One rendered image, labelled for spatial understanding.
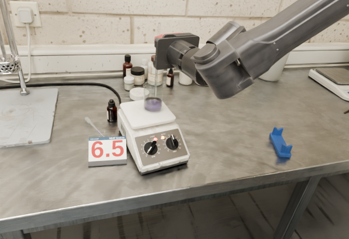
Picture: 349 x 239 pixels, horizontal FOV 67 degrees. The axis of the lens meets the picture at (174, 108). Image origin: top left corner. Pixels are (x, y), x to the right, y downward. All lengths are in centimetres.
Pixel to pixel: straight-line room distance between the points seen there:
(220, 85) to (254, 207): 118
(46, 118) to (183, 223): 84
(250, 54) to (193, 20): 77
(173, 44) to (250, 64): 19
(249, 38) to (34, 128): 61
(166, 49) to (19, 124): 48
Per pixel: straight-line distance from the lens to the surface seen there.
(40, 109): 90
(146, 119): 66
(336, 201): 181
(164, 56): 55
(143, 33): 112
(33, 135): 79
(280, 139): 83
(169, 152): 64
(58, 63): 110
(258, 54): 42
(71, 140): 76
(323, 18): 44
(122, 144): 68
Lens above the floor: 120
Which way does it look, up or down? 31 degrees down
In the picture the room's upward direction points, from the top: 5 degrees clockwise
